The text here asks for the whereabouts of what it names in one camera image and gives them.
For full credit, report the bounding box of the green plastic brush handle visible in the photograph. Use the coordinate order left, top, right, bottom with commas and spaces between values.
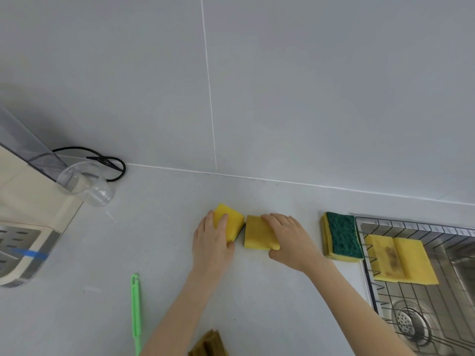
130, 273, 143, 356

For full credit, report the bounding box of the yellow sponge with green scourer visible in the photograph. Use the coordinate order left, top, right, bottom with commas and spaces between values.
321, 215, 361, 263
324, 212, 364, 260

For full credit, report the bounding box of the blue tape strip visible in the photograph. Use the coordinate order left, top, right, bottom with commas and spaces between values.
15, 247, 49, 259

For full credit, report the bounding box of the person's left forearm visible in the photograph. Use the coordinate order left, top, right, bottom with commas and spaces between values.
140, 264, 225, 356

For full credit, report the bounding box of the person's right hand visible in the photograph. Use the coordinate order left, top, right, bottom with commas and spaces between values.
261, 213, 328, 276

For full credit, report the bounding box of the stainless steel sink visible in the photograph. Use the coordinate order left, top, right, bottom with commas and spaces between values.
349, 213, 475, 356

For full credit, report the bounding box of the person's right forearm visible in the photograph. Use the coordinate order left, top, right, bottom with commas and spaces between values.
304, 256, 422, 356

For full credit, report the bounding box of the transparent grey water tank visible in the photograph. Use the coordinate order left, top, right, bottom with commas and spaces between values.
0, 105, 70, 183

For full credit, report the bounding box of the metal sink drain strainer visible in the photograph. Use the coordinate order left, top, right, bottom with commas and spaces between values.
393, 307, 428, 341

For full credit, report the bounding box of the metal drip tray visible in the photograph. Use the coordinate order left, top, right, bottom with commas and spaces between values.
0, 224, 62, 288

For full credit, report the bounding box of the beige water dispenser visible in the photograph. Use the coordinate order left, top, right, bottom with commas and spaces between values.
0, 105, 84, 288

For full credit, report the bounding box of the person's left hand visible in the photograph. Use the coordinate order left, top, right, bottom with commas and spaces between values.
192, 210, 237, 273

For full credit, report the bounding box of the clear plastic cup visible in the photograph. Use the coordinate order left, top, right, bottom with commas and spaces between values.
56, 161, 116, 208

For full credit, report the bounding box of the metal wire sink rack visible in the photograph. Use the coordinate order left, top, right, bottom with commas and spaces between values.
355, 216, 475, 356

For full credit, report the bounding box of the stained yellow sponge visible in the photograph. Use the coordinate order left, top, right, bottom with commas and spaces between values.
365, 234, 405, 283

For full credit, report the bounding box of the brown worn sponge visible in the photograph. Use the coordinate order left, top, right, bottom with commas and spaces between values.
187, 329, 229, 356

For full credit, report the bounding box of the black power cable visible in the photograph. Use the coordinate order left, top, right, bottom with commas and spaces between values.
51, 146, 127, 183

